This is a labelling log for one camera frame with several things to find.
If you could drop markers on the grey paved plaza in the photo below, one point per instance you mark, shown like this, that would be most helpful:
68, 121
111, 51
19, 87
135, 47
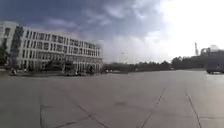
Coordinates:
110, 96

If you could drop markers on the tall thin tower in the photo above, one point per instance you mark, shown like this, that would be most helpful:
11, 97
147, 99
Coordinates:
196, 50

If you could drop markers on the row of trees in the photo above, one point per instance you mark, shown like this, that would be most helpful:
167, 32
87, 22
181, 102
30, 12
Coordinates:
150, 66

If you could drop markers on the group of parked vehicles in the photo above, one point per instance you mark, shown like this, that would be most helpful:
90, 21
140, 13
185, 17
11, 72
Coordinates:
71, 71

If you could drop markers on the large white building with windows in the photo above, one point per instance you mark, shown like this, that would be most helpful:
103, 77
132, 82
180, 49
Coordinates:
50, 48

